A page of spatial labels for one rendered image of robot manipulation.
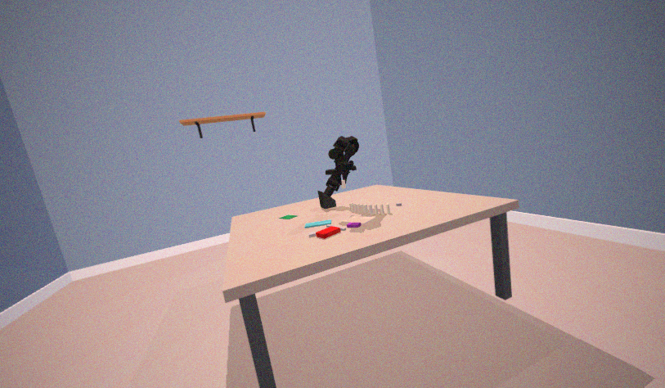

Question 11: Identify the light blue flat rectangular block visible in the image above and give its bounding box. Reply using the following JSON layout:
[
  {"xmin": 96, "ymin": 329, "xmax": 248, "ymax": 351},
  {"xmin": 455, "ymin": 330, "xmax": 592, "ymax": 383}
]
[{"xmin": 304, "ymin": 219, "xmax": 331, "ymax": 228}]

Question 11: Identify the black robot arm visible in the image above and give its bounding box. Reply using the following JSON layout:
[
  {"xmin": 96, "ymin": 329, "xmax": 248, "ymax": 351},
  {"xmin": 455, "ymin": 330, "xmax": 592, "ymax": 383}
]
[{"xmin": 324, "ymin": 136, "xmax": 359, "ymax": 196}]

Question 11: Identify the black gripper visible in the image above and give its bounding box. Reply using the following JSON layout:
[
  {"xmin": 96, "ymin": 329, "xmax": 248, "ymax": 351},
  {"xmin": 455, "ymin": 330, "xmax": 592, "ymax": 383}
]
[{"xmin": 326, "ymin": 158, "xmax": 357, "ymax": 185}]

